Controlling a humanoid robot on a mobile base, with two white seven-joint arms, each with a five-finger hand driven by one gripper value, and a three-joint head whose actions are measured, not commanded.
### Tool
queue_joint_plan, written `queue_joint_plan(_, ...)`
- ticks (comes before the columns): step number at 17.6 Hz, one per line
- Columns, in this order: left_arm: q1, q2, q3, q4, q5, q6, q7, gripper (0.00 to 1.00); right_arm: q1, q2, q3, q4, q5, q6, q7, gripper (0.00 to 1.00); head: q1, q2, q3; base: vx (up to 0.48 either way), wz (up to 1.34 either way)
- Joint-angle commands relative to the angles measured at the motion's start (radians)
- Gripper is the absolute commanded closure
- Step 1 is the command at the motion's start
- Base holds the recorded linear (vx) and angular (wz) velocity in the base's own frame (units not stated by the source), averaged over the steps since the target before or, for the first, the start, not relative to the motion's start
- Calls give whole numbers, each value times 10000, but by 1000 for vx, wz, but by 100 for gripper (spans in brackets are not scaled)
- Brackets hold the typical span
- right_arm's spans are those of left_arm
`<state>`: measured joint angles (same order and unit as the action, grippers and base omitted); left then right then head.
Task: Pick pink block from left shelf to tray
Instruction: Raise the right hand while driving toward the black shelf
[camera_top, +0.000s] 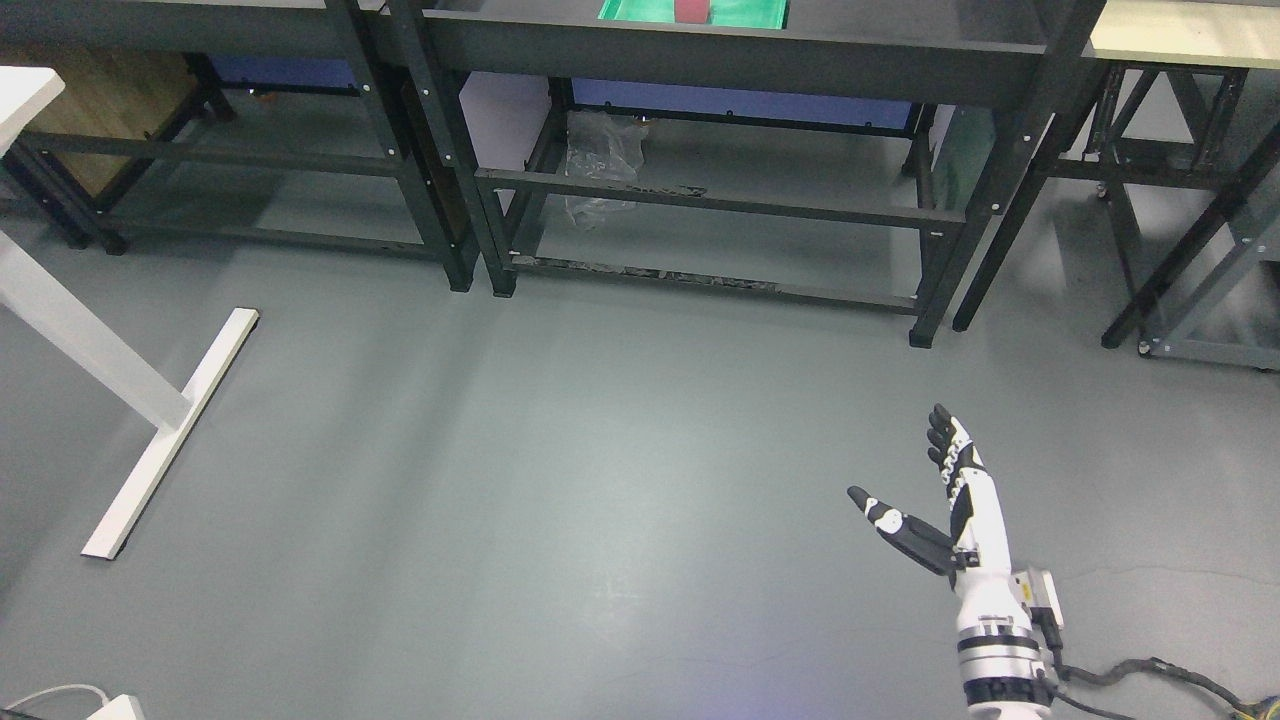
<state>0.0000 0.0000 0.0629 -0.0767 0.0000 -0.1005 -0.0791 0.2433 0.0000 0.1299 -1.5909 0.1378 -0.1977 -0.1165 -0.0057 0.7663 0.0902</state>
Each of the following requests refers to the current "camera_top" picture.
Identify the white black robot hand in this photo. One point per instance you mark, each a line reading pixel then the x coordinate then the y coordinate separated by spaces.
pixel 973 552

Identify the pink block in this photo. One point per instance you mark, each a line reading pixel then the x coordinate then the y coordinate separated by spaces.
pixel 692 11

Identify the black right metal shelf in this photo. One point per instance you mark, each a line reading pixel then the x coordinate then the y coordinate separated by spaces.
pixel 1010 58

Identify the black metal shelf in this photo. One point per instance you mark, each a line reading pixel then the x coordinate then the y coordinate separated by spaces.
pixel 1010 58
pixel 304 133

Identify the green tray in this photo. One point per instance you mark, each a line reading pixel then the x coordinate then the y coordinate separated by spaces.
pixel 733 14

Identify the black left metal shelf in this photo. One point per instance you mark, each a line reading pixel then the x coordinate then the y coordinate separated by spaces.
pixel 304 133

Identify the clear plastic bag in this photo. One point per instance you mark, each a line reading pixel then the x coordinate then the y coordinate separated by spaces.
pixel 605 147

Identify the white power strip corner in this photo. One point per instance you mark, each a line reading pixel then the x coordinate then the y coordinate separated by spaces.
pixel 122 707

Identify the white desk with leg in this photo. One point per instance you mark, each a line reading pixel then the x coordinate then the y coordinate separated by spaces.
pixel 47 306

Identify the wooden box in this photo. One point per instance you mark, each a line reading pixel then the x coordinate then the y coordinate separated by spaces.
pixel 111 92

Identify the grey cart frame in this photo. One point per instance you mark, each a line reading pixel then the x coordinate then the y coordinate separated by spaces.
pixel 1179 132

